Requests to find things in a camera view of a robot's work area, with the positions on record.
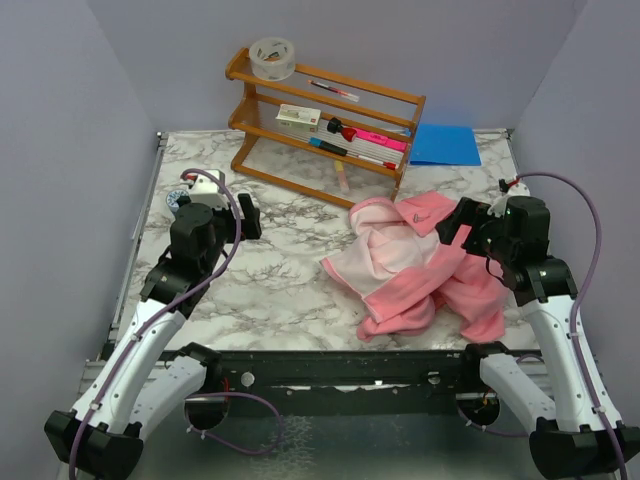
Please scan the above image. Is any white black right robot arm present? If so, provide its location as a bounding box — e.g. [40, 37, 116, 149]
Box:
[436, 196, 639, 479]

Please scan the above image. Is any pink zip jacket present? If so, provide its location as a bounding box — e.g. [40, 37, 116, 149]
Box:
[321, 191, 508, 343]

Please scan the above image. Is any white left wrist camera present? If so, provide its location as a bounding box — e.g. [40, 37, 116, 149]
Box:
[185, 173, 228, 210]

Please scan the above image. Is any black metal base rail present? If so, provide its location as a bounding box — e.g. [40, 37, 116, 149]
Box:
[99, 344, 551, 417]

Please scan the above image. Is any pink highlighter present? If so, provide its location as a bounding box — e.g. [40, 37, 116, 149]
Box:
[355, 128, 407, 153]

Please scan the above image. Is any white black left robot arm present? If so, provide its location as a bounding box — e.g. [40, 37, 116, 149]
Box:
[44, 193, 261, 479]

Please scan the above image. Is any yellow pink glue stick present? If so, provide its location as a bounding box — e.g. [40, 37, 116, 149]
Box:
[334, 160, 350, 193]

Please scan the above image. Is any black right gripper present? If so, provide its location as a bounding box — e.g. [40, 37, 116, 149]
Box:
[436, 195, 517, 264]

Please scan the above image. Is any red clear pen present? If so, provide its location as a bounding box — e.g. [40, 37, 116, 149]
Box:
[308, 79, 360, 103]

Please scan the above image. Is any white staples box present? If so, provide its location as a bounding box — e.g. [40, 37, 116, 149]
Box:
[275, 104, 321, 133]

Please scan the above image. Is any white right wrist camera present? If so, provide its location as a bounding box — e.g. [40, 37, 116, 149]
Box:
[489, 179, 530, 217]

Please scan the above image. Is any blue folder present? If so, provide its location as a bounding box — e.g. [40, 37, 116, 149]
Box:
[409, 123, 481, 167]

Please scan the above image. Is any clear tape roll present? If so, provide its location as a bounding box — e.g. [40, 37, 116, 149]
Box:
[249, 37, 296, 82]

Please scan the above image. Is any blue black marker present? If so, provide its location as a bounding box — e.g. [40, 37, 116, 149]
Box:
[309, 137, 348, 156]

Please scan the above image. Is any blue white paint jar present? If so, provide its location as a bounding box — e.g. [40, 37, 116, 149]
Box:
[165, 189, 189, 216]

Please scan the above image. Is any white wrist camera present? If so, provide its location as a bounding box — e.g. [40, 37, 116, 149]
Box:
[185, 173, 228, 210]
[489, 179, 530, 217]

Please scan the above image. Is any wooden three-tier shelf rack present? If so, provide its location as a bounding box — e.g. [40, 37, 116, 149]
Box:
[225, 48, 426, 208]

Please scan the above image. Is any white red pen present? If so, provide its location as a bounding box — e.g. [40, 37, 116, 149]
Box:
[355, 154, 397, 171]

